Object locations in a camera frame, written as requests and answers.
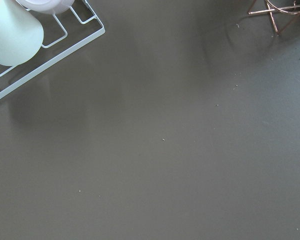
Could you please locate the pink cup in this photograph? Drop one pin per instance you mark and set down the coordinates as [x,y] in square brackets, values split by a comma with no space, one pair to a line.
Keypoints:
[47,6]

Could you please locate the white cup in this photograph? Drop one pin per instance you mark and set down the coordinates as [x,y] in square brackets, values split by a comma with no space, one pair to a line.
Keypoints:
[21,34]

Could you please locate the white wire cup rack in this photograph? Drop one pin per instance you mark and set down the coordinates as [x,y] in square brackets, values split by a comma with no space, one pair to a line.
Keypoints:
[64,34]

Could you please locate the copper wire bottle rack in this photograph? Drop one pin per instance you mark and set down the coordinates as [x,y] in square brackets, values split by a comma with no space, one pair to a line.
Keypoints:
[272,8]

